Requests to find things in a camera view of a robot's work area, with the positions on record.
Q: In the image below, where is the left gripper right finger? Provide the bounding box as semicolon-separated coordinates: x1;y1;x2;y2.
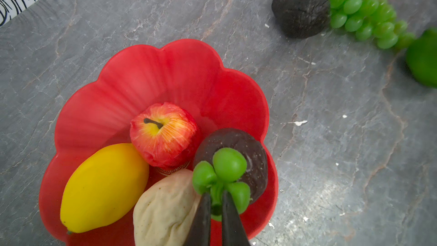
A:
222;190;251;246

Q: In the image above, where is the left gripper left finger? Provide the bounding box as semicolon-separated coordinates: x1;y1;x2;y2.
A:
183;192;211;246

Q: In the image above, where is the dark mangosteen with green calyx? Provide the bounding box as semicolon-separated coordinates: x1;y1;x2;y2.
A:
192;128;268;222

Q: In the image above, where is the fake red apple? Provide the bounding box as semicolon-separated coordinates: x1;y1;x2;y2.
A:
130;102;199;170

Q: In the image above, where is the yellow fake lemon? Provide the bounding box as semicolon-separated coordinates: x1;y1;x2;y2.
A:
60;143;149;233

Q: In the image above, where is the red flower-shaped fruit bowl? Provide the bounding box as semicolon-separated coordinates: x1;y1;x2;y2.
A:
39;39;269;246

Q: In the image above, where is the black fake avocado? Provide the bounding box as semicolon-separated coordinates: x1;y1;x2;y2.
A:
272;0;331;39

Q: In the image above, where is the green fake grape bunch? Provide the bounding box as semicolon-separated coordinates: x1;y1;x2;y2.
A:
330;0;416;50

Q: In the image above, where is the green fake lime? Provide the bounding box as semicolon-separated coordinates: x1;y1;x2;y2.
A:
406;27;437;88

